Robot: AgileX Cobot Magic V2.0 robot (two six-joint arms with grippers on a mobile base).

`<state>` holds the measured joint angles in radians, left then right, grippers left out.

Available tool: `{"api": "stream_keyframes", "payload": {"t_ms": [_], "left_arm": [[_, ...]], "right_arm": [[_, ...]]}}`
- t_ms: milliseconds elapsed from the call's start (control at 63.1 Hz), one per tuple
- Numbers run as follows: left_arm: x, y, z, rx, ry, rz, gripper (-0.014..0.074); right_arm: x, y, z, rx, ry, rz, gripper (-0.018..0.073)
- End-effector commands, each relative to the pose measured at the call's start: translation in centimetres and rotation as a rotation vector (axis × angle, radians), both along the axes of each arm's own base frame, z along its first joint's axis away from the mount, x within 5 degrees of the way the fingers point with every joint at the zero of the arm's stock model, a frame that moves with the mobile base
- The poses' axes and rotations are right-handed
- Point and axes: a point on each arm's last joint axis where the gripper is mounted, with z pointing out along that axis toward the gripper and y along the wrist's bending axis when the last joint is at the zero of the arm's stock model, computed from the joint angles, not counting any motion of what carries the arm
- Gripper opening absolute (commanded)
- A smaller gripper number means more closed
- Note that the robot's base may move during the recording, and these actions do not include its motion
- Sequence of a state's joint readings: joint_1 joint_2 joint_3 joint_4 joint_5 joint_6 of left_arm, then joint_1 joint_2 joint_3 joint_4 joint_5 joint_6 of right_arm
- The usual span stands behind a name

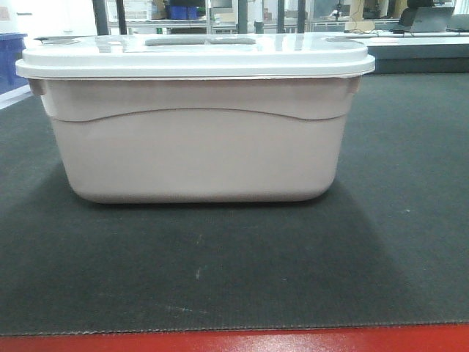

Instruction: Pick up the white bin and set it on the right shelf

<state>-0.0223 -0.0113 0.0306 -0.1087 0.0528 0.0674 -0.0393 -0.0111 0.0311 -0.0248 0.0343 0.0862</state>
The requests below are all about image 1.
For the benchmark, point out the open grey laptop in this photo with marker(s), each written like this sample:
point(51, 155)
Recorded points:
point(423, 20)

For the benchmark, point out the white bin lid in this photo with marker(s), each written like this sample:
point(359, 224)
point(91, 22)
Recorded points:
point(196, 57)

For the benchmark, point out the small blue background bins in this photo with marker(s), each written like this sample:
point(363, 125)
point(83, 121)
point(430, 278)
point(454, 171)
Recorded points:
point(182, 13)

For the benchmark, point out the white plastic storage bin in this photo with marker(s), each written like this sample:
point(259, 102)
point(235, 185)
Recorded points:
point(156, 141)

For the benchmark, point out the background metal wire shelf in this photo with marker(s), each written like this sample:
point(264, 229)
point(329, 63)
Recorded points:
point(152, 17)

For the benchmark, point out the dark grey table mat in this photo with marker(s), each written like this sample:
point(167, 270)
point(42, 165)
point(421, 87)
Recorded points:
point(386, 244)

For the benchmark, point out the blue bin far left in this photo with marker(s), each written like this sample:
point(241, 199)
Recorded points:
point(12, 46)

